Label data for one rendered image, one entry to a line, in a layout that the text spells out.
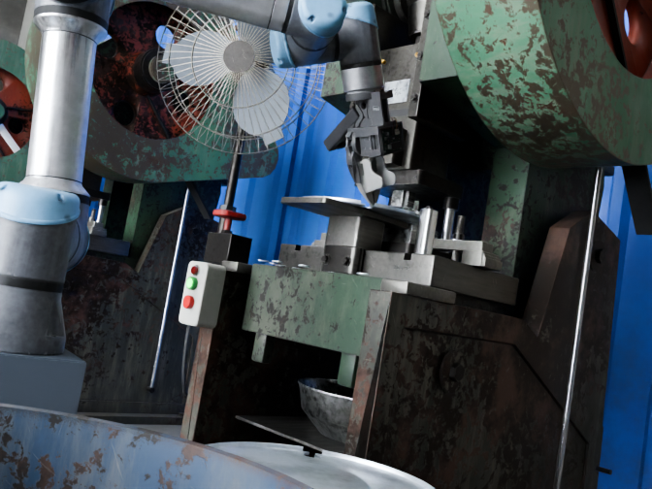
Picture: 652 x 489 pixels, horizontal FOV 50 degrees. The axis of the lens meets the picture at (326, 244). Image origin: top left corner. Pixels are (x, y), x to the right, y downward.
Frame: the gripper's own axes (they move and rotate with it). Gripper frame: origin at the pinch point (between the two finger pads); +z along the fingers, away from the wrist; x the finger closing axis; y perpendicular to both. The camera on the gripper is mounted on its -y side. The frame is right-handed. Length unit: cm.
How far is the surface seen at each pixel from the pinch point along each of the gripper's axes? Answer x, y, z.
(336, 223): 2.1, -12.0, 5.9
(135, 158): 33, -140, -6
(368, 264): 1.3, -3.9, 13.8
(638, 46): 54, 31, -21
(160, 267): 45, -159, 40
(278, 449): -48, 22, 22
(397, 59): 27.2, -10.9, -25.4
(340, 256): -0.9, -9.3, 12.0
